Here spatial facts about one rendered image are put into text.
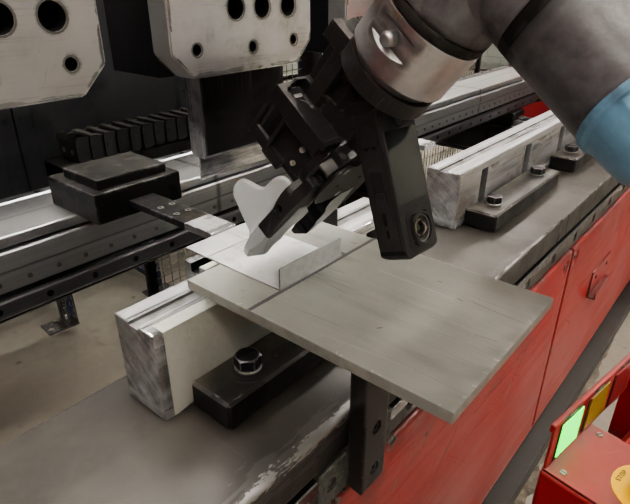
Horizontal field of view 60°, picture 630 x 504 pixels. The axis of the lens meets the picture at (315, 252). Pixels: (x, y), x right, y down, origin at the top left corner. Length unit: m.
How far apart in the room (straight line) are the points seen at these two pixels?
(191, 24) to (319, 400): 0.35
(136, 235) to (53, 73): 0.43
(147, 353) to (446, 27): 0.35
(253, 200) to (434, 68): 0.19
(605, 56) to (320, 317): 0.26
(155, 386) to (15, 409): 1.56
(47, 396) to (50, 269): 1.37
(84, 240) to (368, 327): 0.42
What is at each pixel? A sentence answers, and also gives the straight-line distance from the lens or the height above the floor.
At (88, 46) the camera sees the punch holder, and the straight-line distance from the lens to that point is 0.38.
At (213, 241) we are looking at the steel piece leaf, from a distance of 0.57.
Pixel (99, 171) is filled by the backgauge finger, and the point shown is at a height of 1.03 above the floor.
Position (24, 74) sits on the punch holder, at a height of 1.19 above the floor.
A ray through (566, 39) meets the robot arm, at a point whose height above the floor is 1.21.
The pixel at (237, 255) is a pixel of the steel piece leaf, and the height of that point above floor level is 1.00.
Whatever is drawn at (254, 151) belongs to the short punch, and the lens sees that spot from 0.54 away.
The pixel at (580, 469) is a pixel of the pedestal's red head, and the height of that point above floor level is 0.78.
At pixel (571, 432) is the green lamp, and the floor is 0.81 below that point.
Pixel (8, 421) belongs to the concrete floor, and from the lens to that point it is 2.04.
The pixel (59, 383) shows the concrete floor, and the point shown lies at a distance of 2.12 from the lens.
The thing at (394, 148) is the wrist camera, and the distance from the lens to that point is 0.40.
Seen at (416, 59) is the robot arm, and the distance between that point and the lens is 0.35.
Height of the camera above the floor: 1.24
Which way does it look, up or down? 26 degrees down
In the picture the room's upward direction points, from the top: straight up
